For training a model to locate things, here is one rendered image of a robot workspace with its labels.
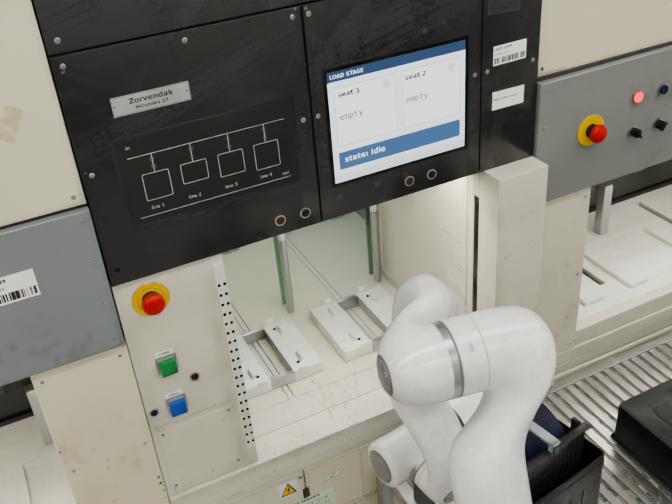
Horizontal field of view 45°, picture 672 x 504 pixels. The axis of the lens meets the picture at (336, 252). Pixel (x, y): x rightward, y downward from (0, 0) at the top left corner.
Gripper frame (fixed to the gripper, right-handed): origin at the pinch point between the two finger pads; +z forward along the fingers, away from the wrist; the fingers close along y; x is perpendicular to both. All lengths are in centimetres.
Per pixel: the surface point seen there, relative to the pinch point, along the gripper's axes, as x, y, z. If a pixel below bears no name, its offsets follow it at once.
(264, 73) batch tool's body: 62, -31, -27
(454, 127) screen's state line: 43, -25, 9
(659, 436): -22.8, 13.7, 31.7
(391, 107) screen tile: 50, -28, -4
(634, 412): -22.7, 5.9, 33.7
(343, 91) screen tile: 55, -29, -13
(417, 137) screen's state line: 43, -27, 1
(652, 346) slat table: -32, -12, 67
